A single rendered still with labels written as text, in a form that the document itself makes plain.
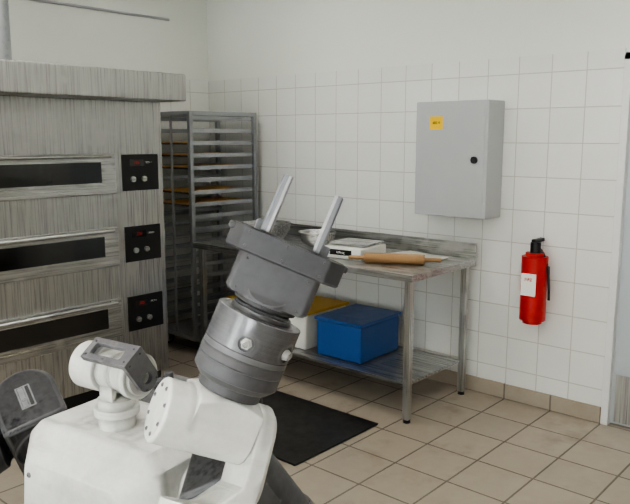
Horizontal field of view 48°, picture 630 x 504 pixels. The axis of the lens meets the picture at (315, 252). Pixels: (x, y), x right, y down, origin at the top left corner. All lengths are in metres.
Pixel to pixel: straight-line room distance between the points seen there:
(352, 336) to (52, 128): 2.14
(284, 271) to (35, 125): 3.58
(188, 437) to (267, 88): 5.09
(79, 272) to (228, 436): 3.70
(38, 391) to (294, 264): 0.62
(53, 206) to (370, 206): 2.13
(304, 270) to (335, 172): 4.56
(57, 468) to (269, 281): 0.47
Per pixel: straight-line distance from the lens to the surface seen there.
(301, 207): 5.48
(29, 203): 4.19
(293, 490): 0.95
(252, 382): 0.69
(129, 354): 0.97
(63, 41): 5.50
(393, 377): 4.30
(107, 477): 0.99
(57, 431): 1.08
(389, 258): 4.28
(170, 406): 0.70
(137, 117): 4.55
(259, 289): 0.69
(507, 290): 4.57
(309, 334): 4.77
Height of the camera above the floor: 1.63
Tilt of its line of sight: 9 degrees down
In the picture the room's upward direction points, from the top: straight up
